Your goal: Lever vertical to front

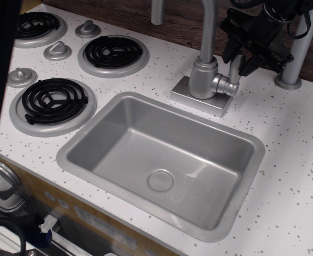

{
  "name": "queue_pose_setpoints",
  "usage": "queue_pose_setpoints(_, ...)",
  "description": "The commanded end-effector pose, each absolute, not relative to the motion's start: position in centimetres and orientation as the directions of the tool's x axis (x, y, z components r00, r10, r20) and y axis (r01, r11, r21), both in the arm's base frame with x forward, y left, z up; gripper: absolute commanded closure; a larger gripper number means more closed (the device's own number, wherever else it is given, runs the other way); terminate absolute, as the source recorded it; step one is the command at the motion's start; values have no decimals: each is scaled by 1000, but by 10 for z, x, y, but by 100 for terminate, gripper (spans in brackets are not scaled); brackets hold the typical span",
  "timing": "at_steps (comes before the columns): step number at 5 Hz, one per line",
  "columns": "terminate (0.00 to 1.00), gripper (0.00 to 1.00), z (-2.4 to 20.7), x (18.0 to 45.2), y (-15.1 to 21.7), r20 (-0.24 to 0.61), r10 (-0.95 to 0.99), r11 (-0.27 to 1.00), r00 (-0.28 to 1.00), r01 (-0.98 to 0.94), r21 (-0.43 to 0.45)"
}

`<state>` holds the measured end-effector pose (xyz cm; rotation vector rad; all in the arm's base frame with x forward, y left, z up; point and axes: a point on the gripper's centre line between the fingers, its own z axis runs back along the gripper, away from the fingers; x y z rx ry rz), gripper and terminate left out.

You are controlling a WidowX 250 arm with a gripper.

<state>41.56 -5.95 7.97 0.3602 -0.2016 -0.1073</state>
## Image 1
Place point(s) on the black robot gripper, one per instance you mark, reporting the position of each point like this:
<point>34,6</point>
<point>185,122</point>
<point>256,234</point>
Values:
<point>259,35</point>

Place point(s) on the silver faucet lever handle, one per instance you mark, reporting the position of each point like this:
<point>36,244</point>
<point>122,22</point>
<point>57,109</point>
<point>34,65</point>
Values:
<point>235,65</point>

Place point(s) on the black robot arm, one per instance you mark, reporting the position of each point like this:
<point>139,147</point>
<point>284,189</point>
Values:
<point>285,8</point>

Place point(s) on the silver toy faucet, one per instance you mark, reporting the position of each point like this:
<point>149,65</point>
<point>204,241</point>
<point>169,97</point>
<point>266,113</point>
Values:
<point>204,89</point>

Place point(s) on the grey plastic sink basin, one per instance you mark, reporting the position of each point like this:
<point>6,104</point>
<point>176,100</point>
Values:
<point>190,172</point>

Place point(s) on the back right stove burner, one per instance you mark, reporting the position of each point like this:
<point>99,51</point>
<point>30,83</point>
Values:
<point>113,56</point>

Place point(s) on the stove burner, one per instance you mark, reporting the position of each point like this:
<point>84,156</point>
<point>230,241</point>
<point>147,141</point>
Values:
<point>113,56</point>
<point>36,29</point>
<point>52,107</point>

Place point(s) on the grey stove knob rear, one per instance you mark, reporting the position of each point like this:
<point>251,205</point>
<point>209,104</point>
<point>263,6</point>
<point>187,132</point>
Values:
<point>87,30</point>

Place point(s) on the grey stove knob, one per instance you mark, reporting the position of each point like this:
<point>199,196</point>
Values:
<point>57,52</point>
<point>21,77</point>
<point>87,30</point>

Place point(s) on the grey stove knob middle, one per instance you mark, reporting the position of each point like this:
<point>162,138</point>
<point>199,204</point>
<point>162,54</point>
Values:
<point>57,52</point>

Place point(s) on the front right stove burner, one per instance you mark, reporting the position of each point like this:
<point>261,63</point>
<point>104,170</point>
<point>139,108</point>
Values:
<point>52,107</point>

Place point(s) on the back left stove burner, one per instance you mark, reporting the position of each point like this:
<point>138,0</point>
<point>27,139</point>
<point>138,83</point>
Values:
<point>36,29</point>

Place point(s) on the grey stove knob front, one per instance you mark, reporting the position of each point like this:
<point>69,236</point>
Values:
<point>21,77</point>

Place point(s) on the silver oven dial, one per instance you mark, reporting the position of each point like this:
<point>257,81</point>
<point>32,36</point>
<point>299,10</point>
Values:
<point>9,182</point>

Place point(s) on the grey support post right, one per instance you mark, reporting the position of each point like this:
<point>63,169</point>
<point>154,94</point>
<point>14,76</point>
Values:
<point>289,78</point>

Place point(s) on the grey support post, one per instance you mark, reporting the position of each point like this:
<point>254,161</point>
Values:
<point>289,78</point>
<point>157,12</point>

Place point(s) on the grey support post left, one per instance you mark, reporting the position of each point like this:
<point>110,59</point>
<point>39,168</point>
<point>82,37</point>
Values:
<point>157,12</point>

